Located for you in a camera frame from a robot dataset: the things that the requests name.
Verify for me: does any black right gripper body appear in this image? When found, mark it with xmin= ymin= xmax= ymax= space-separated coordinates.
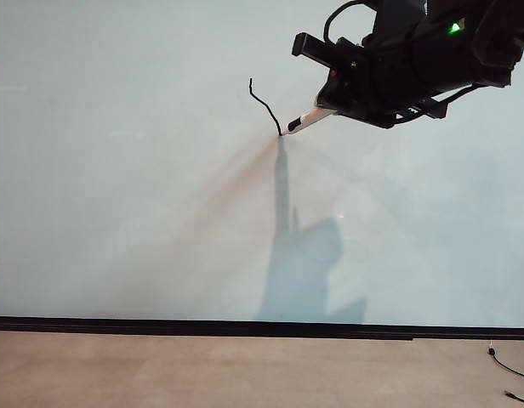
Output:
xmin=336 ymin=37 xmax=449 ymax=130

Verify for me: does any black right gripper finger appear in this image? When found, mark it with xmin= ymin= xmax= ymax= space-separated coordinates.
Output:
xmin=315 ymin=63 xmax=365 ymax=117

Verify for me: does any white whiteboard marker pen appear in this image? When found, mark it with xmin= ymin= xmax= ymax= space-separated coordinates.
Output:
xmin=280 ymin=106 xmax=336 ymax=137

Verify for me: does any large white whiteboard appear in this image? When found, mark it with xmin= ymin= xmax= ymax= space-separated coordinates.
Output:
xmin=0 ymin=0 xmax=524 ymax=329

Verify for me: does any black whiteboard pen tray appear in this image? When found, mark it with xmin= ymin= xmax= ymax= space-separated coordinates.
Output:
xmin=0 ymin=325 xmax=415 ymax=343

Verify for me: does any black drawn marker line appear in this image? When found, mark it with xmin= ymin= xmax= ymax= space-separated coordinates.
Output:
xmin=248 ymin=76 xmax=285 ymax=138

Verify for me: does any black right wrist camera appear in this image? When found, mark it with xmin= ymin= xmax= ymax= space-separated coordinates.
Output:
xmin=291 ymin=31 xmax=340 ymax=68

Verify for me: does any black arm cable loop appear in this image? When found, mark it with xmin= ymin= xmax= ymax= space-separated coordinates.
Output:
xmin=322 ymin=0 xmax=376 ymax=44

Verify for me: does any black whiteboard bottom frame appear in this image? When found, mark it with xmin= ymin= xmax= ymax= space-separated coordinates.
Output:
xmin=0 ymin=315 xmax=524 ymax=342

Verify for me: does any black cable with plug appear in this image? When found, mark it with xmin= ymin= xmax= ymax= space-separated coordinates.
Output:
xmin=487 ymin=339 xmax=524 ymax=380

